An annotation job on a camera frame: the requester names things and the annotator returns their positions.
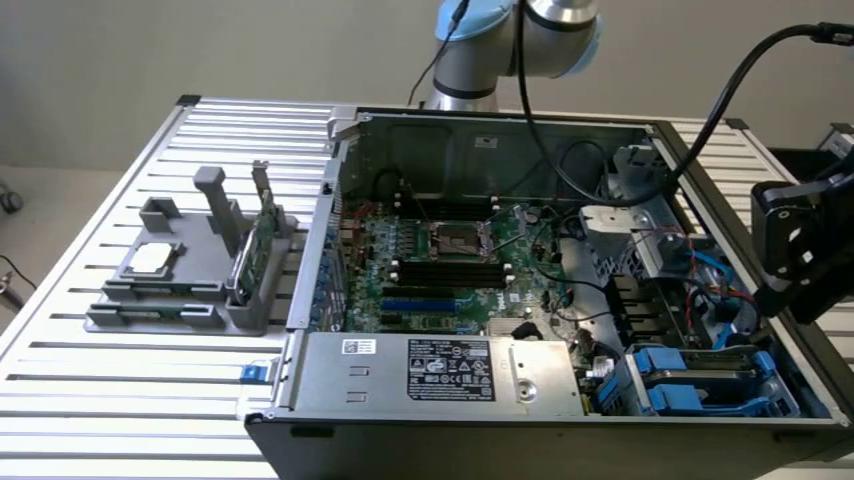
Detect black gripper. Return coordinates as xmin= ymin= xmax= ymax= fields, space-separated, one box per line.
xmin=750 ymin=148 xmax=854 ymax=326

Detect silver disk green board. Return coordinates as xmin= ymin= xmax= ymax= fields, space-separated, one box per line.
xmin=225 ymin=227 xmax=270 ymax=305

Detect black box beside table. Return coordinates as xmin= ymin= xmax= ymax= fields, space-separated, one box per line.
xmin=765 ymin=146 xmax=837 ymax=184

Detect black fan shroud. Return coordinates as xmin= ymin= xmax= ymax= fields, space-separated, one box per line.
xmin=605 ymin=273 xmax=677 ymax=347

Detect silver metal drive cage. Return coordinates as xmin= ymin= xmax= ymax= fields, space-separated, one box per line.
xmin=578 ymin=201 xmax=697 ymax=282

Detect blue drive caddies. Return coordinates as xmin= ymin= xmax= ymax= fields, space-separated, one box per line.
xmin=621 ymin=342 xmax=807 ymax=417

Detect green motherboard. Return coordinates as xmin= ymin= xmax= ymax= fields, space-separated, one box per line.
xmin=331 ymin=198 xmax=584 ymax=342

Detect silver chipset heat sink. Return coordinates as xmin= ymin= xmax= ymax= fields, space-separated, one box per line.
xmin=489 ymin=316 xmax=537 ymax=340

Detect black RAM slot bank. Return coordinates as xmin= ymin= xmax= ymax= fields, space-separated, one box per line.
xmin=393 ymin=258 xmax=517 ymax=289
xmin=393 ymin=192 xmax=504 ymax=221

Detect black expansion slot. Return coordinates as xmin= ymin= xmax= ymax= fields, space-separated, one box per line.
xmin=381 ymin=286 xmax=464 ymax=301

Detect blue expansion slot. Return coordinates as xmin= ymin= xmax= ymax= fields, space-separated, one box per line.
xmin=380 ymin=298 xmax=464 ymax=313

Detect black open PC case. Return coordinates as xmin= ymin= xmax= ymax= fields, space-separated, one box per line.
xmin=242 ymin=105 xmax=854 ymax=480

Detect silver power supply unit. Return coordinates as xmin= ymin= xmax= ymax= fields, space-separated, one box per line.
xmin=275 ymin=331 xmax=590 ymax=419

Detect green graphics card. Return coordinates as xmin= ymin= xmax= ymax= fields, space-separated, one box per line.
xmin=250 ymin=159 xmax=286 ymax=261

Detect grey parts rack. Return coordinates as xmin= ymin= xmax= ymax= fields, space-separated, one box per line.
xmin=82 ymin=166 xmax=303 ymax=337

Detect green RAM stick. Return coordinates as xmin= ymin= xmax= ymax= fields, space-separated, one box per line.
xmin=115 ymin=308 xmax=194 ymax=322
xmin=122 ymin=285 xmax=203 ymax=297

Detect silver CPU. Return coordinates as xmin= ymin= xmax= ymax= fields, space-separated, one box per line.
xmin=129 ymin=243 xmax=187 ymax=274

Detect dark round background object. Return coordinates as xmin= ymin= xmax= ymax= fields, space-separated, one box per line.
xmin=0 ymin=179 xmax=26 ymax=214

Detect blue data wire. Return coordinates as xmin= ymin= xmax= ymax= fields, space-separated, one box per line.
xmin=685 ymin=248 xmax=744 ymax=352

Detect grey plastic case bracket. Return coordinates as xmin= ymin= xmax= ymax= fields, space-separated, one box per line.
xmin=609 ymin=144 xmax=661 ymax=202

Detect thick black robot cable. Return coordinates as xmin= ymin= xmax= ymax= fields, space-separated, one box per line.
xmin=513 ymin=0 xmax=854 ymax=206

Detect black looped case wire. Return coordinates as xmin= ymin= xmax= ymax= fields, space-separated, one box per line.
xmin=556 ymin=139 xmax=610 ymax=202

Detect CPU socket metal frame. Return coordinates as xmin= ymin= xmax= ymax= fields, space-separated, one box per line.
xmin=426 ymin=218 xmax=504 ymax=262

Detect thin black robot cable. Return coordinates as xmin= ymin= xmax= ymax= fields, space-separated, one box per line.
xmin=408 ymin=0 xmax=470 ymax=109

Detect thin black background cable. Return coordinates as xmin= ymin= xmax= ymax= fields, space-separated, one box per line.
xmin=0 ymin=253 xmax=39 ymax=292

